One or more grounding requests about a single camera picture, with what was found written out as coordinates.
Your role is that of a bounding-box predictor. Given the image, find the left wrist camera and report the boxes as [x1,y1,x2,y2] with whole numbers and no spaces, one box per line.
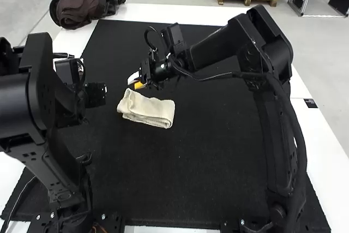
[53,58,83,85]

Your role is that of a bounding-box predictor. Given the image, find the black cable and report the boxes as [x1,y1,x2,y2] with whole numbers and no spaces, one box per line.
[143,26,165,53]
[170,61,248,82]

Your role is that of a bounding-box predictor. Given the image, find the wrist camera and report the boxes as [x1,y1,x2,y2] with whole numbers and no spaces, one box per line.
[53,58,83,85]
[160,22,188,54]

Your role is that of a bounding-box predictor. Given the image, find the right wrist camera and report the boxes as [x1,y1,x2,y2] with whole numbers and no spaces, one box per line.
[160,22,188,54]

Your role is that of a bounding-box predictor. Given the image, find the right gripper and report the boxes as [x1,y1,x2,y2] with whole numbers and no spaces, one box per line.
[127,57,178,91]

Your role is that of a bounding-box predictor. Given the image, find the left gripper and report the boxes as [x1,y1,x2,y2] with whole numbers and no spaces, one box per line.
[81,81,107,109]

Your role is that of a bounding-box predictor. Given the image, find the black mat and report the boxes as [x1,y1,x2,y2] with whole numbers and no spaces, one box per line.
[1,19,332,231]

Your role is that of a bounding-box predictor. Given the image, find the pale towel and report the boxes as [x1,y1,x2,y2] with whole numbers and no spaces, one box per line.
[116,87,176,129]

